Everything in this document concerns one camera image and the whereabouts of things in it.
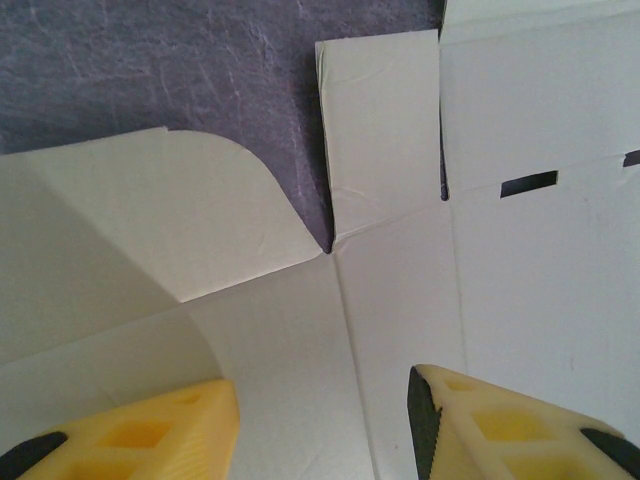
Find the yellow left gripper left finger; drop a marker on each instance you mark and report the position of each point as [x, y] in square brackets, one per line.
[150, 440]

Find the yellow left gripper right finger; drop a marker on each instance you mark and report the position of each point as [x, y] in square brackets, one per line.
[500, 440]

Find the light green paper box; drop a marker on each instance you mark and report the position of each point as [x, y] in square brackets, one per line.
[400, 300]

